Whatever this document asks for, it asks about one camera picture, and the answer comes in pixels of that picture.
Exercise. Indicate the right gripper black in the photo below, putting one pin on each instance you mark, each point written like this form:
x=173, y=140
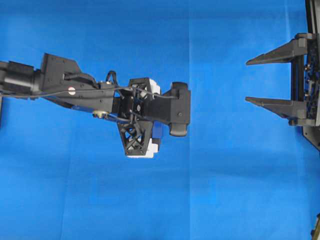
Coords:
x=303, y=110

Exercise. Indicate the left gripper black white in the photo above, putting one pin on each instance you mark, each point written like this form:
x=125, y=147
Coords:
x=134, y=128

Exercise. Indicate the blue rectangular block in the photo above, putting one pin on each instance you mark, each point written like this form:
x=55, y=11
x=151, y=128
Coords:
x=157, y=130

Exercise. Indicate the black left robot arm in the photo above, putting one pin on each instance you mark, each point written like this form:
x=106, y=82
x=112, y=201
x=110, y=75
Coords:
x=61, y=81

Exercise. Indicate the blue table cloth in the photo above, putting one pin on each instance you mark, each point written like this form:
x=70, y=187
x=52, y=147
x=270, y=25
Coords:
x=241, y=173

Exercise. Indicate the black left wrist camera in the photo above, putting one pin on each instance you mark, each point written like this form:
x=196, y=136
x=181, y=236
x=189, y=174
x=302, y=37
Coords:
x=173, y=109

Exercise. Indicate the black frame rail right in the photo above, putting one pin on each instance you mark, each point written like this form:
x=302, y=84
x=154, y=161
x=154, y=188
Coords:
x=313, y=16

